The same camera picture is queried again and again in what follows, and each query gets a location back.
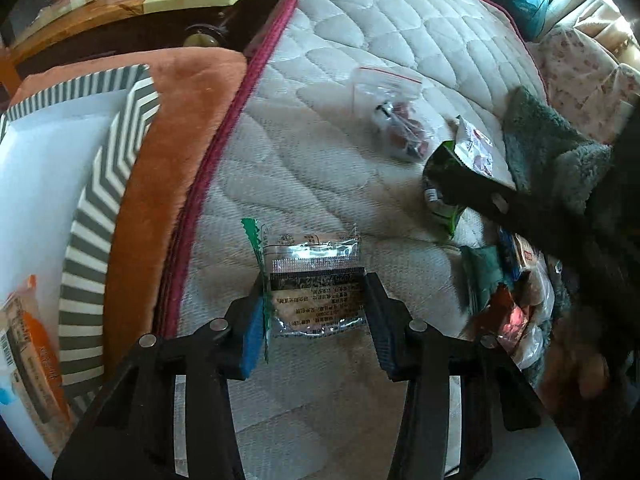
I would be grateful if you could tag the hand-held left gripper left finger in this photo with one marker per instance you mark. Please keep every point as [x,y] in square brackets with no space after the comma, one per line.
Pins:
[252,335]

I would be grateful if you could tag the grey fleece blanket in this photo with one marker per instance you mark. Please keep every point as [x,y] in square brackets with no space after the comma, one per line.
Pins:
[540,145]

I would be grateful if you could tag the beige cushion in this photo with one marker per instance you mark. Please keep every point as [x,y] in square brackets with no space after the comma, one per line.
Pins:
[585,15]

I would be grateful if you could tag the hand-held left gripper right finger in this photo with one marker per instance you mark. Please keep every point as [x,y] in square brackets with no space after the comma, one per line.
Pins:
[385,340]

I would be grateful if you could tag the floral cloth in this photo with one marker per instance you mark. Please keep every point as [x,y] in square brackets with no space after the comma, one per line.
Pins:
[575,70]

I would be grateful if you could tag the round brass knob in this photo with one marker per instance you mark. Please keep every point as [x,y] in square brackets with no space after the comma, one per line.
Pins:
[200,40]

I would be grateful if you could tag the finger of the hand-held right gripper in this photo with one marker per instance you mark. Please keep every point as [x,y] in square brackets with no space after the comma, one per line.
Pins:
[500,200]

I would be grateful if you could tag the person's right hand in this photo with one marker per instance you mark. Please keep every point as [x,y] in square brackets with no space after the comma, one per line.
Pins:
[575,360]

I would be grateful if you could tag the white snack packet red print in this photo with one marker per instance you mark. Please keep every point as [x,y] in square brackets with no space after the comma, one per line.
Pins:
[475,145]

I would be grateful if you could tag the pile of mixed snack packets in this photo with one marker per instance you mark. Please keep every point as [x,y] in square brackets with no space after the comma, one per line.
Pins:
[505,310]

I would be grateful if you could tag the orange plush stool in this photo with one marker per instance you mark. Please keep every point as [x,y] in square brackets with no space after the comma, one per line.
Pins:
[165,160]

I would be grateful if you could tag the silver snack packet green edge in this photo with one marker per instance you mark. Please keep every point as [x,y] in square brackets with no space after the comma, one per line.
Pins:
[310,290]

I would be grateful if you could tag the wooden table with glass top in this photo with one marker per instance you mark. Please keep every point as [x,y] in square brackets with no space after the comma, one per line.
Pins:
[100,10]

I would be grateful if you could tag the orange snack packet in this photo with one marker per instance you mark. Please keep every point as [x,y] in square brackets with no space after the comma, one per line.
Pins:
[40,355]

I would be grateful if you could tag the clear zip bag red seal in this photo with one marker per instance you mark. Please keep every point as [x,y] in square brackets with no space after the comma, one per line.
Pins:
[395,125]

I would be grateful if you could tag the white quilted mattress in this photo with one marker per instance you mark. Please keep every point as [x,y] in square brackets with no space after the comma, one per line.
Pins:
[325,135]

